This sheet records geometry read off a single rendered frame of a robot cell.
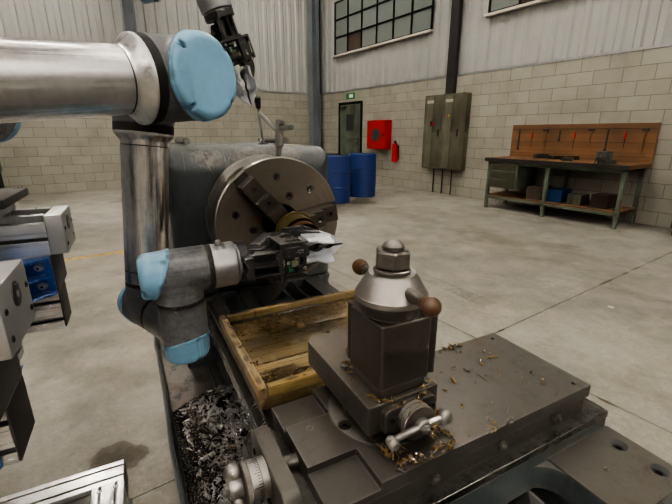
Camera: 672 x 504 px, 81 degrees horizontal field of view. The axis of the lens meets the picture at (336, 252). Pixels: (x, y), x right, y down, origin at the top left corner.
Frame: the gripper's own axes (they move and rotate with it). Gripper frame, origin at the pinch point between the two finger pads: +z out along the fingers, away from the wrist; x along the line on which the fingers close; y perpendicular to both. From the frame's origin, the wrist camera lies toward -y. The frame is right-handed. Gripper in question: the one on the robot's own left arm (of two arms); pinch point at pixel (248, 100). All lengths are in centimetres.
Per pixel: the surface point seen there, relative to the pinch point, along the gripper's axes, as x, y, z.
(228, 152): -10.3, 0.4, 10.3
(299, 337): -19, 40, 45
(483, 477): -15, 85, 42
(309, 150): 11.7, 0.3, 17.9
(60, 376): -120, -130, 103
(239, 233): -18.8, 18.4, 26.0
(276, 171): -5.1, 18.3, 16.1
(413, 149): 527, -662, 232
